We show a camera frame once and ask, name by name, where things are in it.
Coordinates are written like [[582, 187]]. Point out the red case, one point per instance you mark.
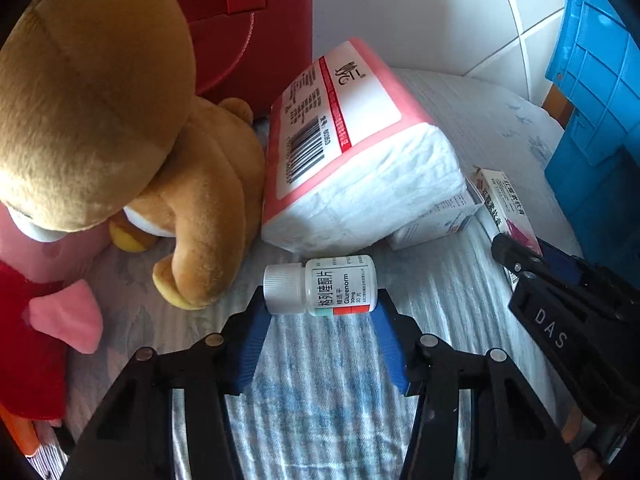
[[260, 35]]

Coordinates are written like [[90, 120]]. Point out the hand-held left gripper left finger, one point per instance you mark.
[[250, 345]]

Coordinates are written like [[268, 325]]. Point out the pink pig plush red clothes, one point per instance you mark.
[[30, 360]]

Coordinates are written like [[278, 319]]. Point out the pink white medicine box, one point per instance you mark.
[[505, 200]]

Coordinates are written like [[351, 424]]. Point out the pink tissue pack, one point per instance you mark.
[[350, 110]]

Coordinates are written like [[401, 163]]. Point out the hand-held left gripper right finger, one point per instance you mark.
[[392, 345]]

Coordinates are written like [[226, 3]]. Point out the white medicine bottle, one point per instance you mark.
[[340, 285]]

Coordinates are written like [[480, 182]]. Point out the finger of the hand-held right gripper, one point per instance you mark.
[[515, 257], [565, 265]]

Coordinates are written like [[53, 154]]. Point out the brown teddy bear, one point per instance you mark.
[[100, 85]]

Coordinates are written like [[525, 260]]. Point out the white purple medicine box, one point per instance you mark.
[[430, 227]]

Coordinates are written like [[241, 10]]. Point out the orange plush toy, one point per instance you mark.
[[17, 430]]

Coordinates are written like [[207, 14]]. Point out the brown wooden furniture edge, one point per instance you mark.
[[556, 102]]

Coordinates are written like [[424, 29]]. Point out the grey striped bed sheet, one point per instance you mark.
[[325, 410]]

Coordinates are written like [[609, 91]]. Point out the person's right hand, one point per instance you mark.
[[587, 465]]

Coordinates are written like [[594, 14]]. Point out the blue plastic crate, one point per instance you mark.
[[600, 110]]

